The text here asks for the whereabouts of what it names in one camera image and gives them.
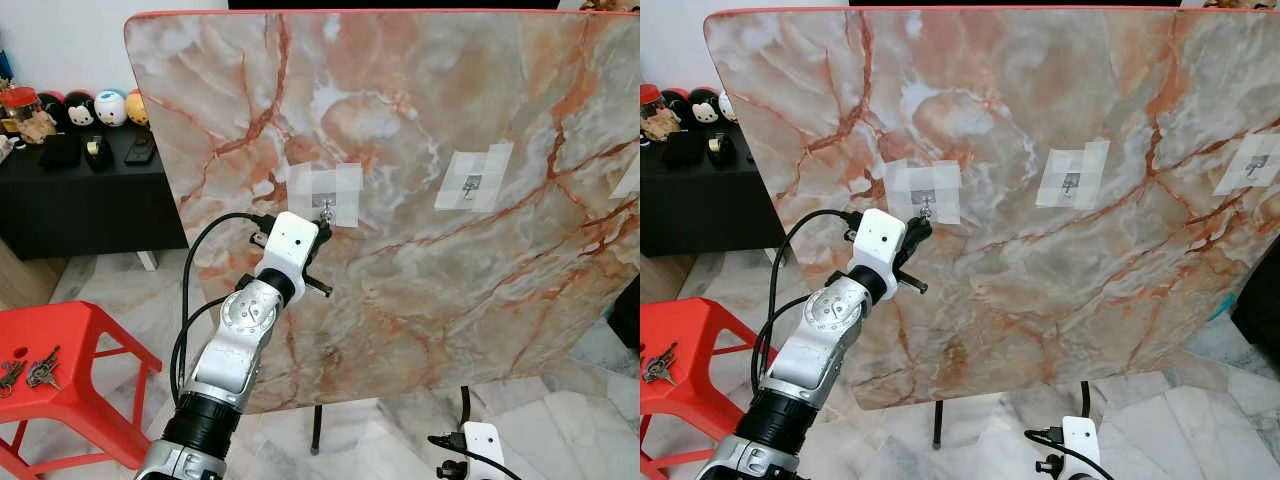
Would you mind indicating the black phone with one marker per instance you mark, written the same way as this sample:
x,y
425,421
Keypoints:
x,y
140,148

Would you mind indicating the red plastic stool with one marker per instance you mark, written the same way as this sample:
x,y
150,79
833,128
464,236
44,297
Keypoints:
x,y
700,340
90,345

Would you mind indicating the marble pattern folding table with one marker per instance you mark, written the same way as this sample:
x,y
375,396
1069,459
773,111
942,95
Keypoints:
x,y
450,300
1080,300

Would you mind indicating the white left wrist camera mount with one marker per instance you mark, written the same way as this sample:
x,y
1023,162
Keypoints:
x,y
878,245
290,245

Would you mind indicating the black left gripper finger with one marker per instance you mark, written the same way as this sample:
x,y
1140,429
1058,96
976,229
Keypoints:
x,y
919,232
323,234
913,283
318,286

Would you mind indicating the black mouse plush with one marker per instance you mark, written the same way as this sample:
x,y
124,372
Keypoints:
x,y
675,105
52,108
80,108
704,105

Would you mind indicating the taped metal wall hook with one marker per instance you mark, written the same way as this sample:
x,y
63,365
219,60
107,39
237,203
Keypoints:
x,y
1072,178
945,180
345,185
1250,165
475,180

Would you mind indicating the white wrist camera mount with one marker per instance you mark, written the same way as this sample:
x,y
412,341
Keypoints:
x,y
290,245
1082,445
878,245
485,450

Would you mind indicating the red lid plastic jar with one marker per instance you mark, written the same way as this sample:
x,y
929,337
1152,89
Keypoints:
x,y
651,98
18,103

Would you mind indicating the black tape dispenser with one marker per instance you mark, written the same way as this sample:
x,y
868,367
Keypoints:
x,y
98,152
718,150

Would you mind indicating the black wallet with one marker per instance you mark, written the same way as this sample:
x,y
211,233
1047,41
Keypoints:
x,y
60,150
682,148

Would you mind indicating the black low bench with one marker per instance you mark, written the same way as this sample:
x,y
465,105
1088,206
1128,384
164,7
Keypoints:
x,y
700,210
90,210

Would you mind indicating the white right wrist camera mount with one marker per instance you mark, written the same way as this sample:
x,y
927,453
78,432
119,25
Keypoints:
x,y
1082,445
485,450

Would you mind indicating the orange plush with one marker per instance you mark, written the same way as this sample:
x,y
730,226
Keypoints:
x,y
136,108

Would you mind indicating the metal key bunch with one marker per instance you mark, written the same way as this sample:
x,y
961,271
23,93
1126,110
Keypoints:
x,y
927,207
660,368
326,210
10,375
45,372

